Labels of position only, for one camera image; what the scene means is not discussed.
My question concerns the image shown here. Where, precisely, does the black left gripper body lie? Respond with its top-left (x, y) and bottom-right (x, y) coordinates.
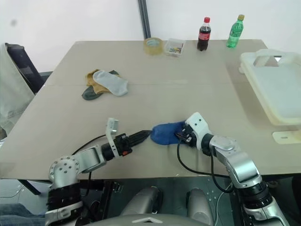
top-left (114, 133), bottom-right (134, 157)

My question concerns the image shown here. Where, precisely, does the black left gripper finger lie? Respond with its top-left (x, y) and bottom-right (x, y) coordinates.
top-left (128, 130), bottom-right (151, 142)
top-left (130, 135), bottom-right (150, 148)

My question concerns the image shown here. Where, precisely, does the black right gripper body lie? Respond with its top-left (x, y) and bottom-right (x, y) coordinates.
top-left (175, 124), bottom-right (197, 148)

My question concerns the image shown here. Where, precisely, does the blue sock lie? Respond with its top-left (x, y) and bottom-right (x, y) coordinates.
top-left (150, 120), bottom-right (188, 145)

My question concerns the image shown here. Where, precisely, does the clear box of coloured pins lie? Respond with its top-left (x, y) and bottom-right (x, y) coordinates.
top-left (164, 38), bottom-right (186, 57)

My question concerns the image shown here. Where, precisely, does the white plastic bin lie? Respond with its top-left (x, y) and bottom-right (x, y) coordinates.
top-left (239, 48), bottom-right (301, 126)

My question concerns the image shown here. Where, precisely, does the black table leg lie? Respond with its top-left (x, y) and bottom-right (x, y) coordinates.
top-left (101, 180), bottom-right (118, 219)

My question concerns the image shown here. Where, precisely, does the silver left robot leg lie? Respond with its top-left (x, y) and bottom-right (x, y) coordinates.
top-left (119, 187), bottom-right (164, 216)

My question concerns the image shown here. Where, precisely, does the silver robot leg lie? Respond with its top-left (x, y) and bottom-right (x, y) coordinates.
top-left (119, 187), bottom-right (164, 216)
top-left (186, 188), bottom-right (214, 226)

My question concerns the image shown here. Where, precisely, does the dark green sock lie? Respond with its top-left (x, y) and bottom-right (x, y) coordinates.
top-left (81, 70), bottom-right (120, 101)

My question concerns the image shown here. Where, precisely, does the silver right robot leg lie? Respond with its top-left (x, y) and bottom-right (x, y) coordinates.
top-left (186, 188), bottom-right (214, 226)

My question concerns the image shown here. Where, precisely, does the tan cloth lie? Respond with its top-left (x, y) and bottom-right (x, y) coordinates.
top-left (85, 69), bottom-right (105, 95)

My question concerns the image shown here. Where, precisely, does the grey robot torso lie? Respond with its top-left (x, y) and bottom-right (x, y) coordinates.
top-left (84, 213), bottom-right (196, 226)

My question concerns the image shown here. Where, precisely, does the clear packing tape roll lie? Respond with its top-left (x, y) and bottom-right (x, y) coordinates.
top-left (143, 37), bottom-right (164, 56)

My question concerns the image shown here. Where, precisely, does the white plastic lid piece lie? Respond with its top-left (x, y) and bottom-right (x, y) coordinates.
top-left (272, 130), bottom-right (301, 144)

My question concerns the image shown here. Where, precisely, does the cola bottle with red cap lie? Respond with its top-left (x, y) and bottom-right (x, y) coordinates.
top-left (197, 16), bottom-right (212, 52)

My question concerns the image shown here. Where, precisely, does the green plastic bottle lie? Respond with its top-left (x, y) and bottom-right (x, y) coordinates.
top-left (226, 14), bottom-right (245, 48)

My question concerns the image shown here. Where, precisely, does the blue fabric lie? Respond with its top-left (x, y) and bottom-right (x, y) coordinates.
top-left (0, 203), bottom-right (47, 226)

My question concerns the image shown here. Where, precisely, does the black office chair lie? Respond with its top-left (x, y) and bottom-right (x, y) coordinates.
top-left (4, 42), bottom-right (54, 95)

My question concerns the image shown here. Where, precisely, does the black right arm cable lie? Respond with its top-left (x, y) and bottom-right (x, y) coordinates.
top-left (176, 138), bottom-right (236, 194)

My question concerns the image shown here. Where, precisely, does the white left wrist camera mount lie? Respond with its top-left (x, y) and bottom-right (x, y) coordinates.
top-left (105, 117), bottom-right (120, 157)

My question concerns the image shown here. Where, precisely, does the thin white cable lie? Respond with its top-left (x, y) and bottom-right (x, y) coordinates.
top-left (216, 188), bottom-right (232, 226)

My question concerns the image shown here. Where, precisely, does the grey wall post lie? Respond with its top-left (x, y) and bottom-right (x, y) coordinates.
top-left (137, 0), bottom-right (151, 40)

